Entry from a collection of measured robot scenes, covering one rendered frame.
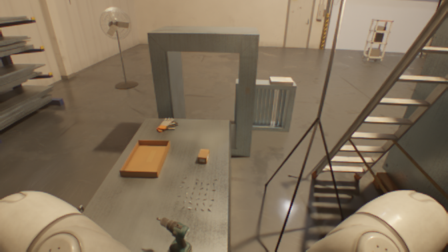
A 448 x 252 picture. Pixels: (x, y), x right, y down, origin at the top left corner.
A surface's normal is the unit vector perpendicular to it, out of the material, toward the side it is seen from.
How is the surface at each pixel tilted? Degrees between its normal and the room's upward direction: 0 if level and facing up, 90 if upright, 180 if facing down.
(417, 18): 90
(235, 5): 90
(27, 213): 2
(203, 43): 90
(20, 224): 17
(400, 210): 6
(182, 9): 90
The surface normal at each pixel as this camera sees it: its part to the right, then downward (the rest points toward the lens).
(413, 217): 0.08, -0.81
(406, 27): -0.09, 0.46
